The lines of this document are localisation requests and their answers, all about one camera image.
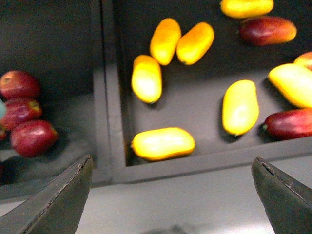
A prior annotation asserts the red apple upper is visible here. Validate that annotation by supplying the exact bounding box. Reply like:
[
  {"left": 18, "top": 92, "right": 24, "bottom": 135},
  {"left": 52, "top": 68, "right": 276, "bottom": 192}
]
[{"left": 0, "top": 70, "right": 41, "bottom": 99}]

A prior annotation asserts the red mango top right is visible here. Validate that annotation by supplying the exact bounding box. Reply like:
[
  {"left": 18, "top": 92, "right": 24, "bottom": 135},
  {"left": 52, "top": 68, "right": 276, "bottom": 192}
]
[{"left": 238, "top": 16, "right": 297, "bottom": 46}]

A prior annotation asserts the yellow mango top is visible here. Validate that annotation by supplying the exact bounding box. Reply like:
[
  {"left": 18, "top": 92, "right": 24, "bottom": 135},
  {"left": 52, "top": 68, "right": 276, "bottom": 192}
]
[{"left": 219, "top": 0, "right": 274, "bottom": 19}]

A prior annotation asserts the yellow mango far right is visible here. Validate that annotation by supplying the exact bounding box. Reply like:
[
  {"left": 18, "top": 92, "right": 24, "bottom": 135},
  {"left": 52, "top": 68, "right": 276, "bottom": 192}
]
[{"left": 268, "top": 63, "right": 312, "bottom": 108}]

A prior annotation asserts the black fruit display tray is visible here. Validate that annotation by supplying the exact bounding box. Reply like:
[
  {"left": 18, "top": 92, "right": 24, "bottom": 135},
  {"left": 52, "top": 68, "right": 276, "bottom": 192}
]
[{"left": 0, "top": 0, "right": 312, "bottom": 202}]

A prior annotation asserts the yellow mango upper left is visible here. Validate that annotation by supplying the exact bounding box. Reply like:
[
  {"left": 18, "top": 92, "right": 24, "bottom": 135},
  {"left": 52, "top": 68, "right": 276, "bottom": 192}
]
[{"left": 150, "top": 18, "right": 182, "bottom": 65}]

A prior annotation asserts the yellow mango upper centre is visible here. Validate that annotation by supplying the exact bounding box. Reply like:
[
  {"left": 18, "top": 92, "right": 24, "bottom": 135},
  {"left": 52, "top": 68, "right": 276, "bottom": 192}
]
[{"left": 176, "top": 22, "right": 215, "bottom": 65}]

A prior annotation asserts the red mango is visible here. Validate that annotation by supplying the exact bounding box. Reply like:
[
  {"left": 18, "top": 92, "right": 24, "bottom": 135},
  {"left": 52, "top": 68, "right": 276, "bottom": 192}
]
[
  {"left": 263, "top": 108, "right": 312, "bottom": 140},
  {"left": 238, "top": 16, "right": 297, "bottom": 46}
]

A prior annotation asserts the yellow mango right centre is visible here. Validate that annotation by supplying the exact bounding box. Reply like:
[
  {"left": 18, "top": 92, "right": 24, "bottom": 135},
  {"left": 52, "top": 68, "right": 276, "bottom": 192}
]
[{"left": 221, "top": 79, "right": 260, "bottom": 136}]

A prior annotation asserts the red apple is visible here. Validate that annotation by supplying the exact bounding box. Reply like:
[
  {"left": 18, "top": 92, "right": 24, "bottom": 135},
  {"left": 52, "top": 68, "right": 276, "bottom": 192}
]
[
  {"left": 10, "top": 119, "right": 59, "bottom": 158},
  {"left": 0, "top": 70, "right": 41, "bottom": 99},
  {"left": 0, "top": 97, "right": 42, "bottom": 131}
]

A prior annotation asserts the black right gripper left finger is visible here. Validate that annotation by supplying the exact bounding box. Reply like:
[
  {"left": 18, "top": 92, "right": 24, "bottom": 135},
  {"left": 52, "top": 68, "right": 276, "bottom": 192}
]
[{"left": 0, "top": 156, "right": 93, "bottom": 234}]

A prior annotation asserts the red mango lower right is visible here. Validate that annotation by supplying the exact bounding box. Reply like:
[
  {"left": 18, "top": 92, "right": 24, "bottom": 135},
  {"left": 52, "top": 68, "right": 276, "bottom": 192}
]
[{"left": 263, "top": 108, "right": 312, "bottom": 140}]

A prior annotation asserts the yellow mango front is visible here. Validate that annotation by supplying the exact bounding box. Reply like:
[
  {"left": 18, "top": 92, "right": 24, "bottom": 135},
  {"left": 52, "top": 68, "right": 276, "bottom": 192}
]
[{"left": 131, "top": 127, "right": 195, "bottom": 161}]

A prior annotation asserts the yellow mango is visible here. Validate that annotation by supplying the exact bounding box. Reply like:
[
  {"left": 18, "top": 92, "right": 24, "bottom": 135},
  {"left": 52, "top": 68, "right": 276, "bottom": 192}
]
[
  {"left": 131, "top": 127, "right": 195, "bottom": 161},
  {"left": 219, "top": 0, "right": 274, "bottom": 19},
  {"left": 221, "top": 79, "right": 260, "bottom": 136},
  {"left": 131, "top": 55, "right": 162, "bottom": 104},
  {"left": 268, "top": 63, "right": 312, "bottom": 108},
  {"left": 150, "top": 18, "right": 182, "bottom": 65},
  {"left": 176, "top": 22, "right": 215, "bottom": 65}
]

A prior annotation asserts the red apple lower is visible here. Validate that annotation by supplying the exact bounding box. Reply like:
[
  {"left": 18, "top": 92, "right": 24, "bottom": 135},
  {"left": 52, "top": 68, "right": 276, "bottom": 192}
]
[{"left": 10, "top": 119, "right": 59, "bottom": 158}]

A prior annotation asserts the yellow mango left middle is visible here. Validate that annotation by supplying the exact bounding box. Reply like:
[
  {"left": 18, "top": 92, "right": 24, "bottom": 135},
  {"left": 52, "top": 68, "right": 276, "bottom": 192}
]
[{"left": 131, "top": 55, "right": 162, "bottom": 104}]

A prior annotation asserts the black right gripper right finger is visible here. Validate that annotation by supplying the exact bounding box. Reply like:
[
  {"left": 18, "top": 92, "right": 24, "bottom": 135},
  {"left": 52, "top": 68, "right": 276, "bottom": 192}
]
[{"left": 251, "top": 157, "right": 312, "bottom": 234}]

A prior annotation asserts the red apple middle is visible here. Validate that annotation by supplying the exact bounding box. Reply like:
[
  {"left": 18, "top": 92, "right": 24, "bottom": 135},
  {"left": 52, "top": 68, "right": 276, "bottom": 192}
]
[{"left": 0, "top": 97, "right": 42, "bottom": 131}]

